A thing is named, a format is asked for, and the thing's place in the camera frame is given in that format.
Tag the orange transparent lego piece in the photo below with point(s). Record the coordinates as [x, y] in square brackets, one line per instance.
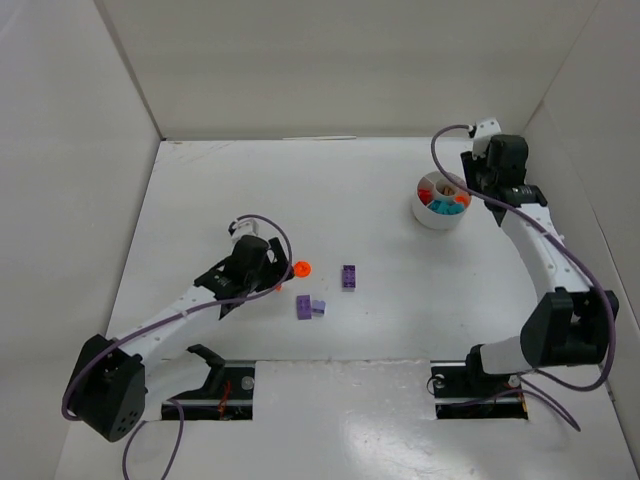
[302, 269]

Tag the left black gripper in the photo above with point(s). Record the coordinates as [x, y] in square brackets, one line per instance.
[279, 256]

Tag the teal lego brick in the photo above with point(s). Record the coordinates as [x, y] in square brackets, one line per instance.
[442, 207]

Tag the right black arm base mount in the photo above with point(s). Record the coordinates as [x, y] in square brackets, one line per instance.
[463, 390]

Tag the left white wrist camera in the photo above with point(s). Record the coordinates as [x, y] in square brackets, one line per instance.
[243, 227]

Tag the white round divided container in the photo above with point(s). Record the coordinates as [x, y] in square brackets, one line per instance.
[434, 182]

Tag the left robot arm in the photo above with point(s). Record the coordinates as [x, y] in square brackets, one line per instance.
[116, 383]

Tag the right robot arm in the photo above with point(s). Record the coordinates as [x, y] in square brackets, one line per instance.
[573, 322]

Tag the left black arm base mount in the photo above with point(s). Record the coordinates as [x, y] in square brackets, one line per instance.
[224, 392]

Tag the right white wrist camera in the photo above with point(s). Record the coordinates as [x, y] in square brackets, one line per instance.
[485, 132]

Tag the large red lego brick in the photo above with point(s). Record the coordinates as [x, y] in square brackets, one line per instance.
[425, 196]

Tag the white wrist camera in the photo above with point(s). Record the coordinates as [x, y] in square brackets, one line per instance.
[485, 132]
[243, 227]

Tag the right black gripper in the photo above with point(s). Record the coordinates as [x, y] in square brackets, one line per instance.
[473, 167]

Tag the aluminium rail on right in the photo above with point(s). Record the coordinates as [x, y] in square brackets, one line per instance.
[555, 278]

